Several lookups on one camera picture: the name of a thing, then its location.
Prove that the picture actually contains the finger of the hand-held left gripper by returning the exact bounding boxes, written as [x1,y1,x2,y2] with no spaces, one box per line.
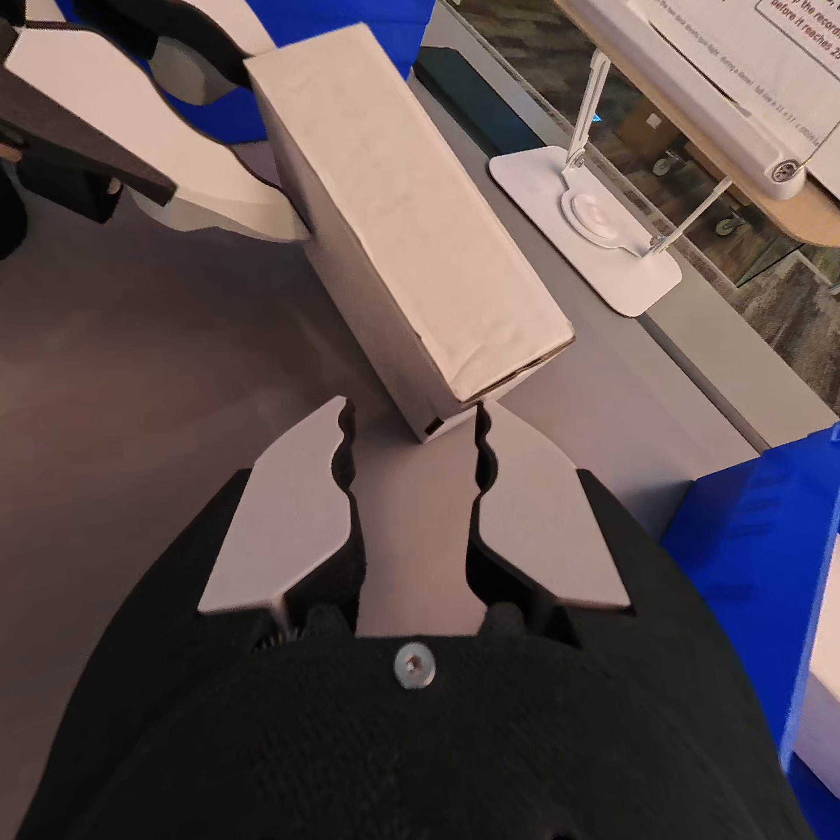
[72,0,277,91]
[3,29,311,245]

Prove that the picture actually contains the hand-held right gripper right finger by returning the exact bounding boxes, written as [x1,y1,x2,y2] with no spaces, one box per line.
[465,399,634,611]

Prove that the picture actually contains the brown wheeled crate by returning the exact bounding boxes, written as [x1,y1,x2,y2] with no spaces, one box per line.
[617,98,749,238]

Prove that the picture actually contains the white metal sheet stand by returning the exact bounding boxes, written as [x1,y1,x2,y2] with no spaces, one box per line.
[489,0,809,320]

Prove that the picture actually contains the wooden sign board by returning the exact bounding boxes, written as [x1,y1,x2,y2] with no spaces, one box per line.
[617,59,840,248]

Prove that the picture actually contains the blue plastic bin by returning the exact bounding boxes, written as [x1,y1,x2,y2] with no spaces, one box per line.
[661,423,840,840]
[52,0,437,144]

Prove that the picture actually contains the white cardboard box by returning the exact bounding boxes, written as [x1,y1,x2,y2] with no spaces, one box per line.
[793,558,840,782]
[244,23,577,444]

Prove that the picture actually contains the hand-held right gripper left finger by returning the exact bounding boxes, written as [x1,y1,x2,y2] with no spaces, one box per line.
[197,395,367,621]

